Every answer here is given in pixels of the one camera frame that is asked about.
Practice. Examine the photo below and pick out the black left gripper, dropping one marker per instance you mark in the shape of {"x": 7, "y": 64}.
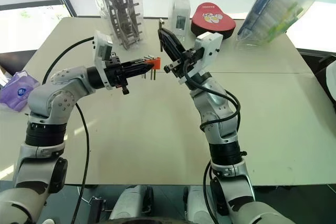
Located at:
{"x": 113, "y": 71}

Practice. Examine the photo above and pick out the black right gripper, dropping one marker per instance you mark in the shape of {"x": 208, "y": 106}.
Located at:
{"x": 183, "y": 60}

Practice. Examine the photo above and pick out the red hex key holder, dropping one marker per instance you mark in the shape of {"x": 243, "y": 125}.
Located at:
{"x": 155, "y": 63}

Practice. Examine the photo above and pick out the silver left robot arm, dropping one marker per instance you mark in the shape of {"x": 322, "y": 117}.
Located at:
{"x": 55, "y": 98}

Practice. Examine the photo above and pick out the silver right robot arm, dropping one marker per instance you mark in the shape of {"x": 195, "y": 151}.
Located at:
{"x": 223, "y": 129}

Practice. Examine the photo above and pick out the silver hex key in holder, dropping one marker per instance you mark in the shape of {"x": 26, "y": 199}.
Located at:
{"x": 155, "y": 74}
{"x": 144, "y": 75}
{"x": 151, "y": 75}

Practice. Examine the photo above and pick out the clear plastic bottle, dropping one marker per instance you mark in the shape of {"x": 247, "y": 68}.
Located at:
{"x": 180, "y": 11}

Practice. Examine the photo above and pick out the red heart-shaped box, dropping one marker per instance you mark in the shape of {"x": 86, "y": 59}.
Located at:
{"x": 212, "y": 22}

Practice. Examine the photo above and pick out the bag of black plastic parts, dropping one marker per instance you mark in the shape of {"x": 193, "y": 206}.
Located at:
{"x": 119, "y": 11}

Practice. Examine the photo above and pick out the clear bag with blue box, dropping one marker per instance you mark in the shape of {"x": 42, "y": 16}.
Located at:
{"x": 273, "y": 11}

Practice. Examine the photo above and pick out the purple tissue pack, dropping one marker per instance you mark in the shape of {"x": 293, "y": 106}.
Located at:
{"x": 17, "y": 91}

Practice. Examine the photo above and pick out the grey rounded robot leg shape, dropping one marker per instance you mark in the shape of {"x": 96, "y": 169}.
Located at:
{"x": 195, "y": 203}
{"x": 130, "y": 203}

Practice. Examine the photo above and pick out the dark furniture piece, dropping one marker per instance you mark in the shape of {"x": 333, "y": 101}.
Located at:
{"x": 319, "y": 62}

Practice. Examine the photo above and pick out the white rounded object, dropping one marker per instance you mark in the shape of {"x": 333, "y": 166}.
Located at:
{"x": 331, "y": 78}

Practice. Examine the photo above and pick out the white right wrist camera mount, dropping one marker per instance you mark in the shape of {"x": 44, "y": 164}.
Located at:
{"x": 208, "y": 47}

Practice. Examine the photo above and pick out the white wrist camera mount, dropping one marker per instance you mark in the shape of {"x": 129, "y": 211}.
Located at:
{"x": 101, "y": 48}
{"x": 208, "y": 47}

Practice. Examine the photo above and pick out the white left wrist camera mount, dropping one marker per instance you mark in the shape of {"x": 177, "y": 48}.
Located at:
{"x": 101, "y": 48}

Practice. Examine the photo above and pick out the small black bracket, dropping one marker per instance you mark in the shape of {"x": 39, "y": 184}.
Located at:
{"x": 95, "y": 205}

